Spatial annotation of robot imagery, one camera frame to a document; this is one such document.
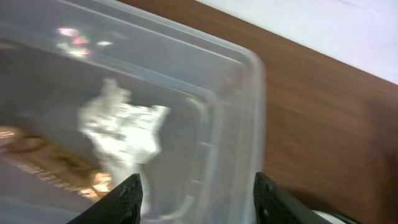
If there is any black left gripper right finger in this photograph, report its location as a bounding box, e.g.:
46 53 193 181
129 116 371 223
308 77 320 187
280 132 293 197
253 172 331 224

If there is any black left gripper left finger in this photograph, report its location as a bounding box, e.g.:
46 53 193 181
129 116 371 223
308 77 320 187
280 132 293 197
67 174 143 224

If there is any clear plastic waste bin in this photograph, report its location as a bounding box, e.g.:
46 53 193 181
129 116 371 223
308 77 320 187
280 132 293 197
1 0 264 223

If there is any crumpled white tissue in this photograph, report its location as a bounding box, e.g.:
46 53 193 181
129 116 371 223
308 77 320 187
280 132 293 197
78 78 170 215

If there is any brown snack wrapper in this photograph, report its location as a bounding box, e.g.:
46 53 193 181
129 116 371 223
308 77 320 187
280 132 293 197
1 126 114 202

